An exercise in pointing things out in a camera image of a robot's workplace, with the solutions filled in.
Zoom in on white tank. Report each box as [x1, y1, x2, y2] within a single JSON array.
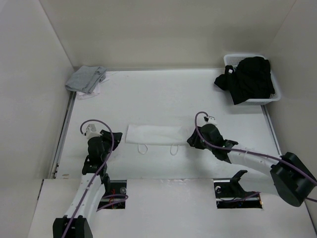
[[76, 78, 109, 100], [125, 124, 189, 156]]

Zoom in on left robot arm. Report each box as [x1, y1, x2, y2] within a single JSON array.
[[53, 129, 122, 238]]

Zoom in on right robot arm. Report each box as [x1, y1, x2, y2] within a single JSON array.
[[187, 124, 317, 207]]

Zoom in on folded white tank top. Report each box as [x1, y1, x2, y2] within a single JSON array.
[[76, 78, 109, 100]]

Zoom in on black tank top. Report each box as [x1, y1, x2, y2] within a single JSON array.
[[214, 57, 275, 105]]

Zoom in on folded grey tank top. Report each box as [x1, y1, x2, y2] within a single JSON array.
[[65, 66, 107, 94]]

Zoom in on white plastic basket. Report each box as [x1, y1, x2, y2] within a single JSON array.
[[223, 53, 281, 106]]

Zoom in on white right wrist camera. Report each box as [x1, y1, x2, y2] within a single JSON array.
[[204, 116, 217, 125]]

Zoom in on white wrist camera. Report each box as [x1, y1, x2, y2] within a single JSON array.
[[204, 116, 217, 125], [84, 124, 101, 140]]

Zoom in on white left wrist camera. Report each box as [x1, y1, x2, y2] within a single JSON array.
[[84, 124, 101, 140]]

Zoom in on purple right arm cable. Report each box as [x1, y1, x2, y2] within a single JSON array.
[[194, 111, 317, 203]]

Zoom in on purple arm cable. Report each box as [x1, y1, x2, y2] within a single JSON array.
[[194, 111, 317, 203], [60, 119, 129, 238]]

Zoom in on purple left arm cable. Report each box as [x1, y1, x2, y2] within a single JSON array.
[[60, 119, 129, 238]]

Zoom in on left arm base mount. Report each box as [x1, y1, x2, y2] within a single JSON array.
[[98, 180, 127, 209]]

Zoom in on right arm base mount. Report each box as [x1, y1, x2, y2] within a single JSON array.
[[213, 170, 263, 209]]

